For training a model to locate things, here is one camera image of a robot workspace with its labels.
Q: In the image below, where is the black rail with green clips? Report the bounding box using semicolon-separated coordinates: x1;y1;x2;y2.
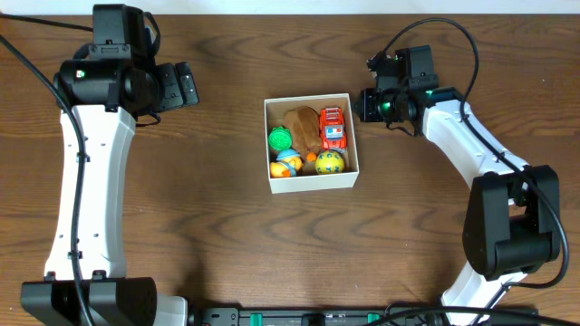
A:
187;302;540;326

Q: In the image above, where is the red toy fire truck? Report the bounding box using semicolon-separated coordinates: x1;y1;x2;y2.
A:
319;107;347;152

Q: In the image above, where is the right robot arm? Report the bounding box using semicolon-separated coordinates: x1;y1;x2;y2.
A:
353;45;562;309

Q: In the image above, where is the yellow blue duck toy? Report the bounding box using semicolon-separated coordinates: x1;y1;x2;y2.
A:
269;149;304;178

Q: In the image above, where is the white cardboard box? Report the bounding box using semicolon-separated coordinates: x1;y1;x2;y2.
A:
264;93;360;194

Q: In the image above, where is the brown plush toy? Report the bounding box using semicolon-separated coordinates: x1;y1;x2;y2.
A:
283;106;323;161

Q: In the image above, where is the green ridged ball toy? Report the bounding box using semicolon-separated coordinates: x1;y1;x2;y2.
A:
267;126;293;151

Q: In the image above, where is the yellow ball with blue letters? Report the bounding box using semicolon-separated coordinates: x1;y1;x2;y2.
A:
315;150;345;175

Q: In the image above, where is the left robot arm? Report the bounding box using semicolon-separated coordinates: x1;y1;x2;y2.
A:
21;5;198;325

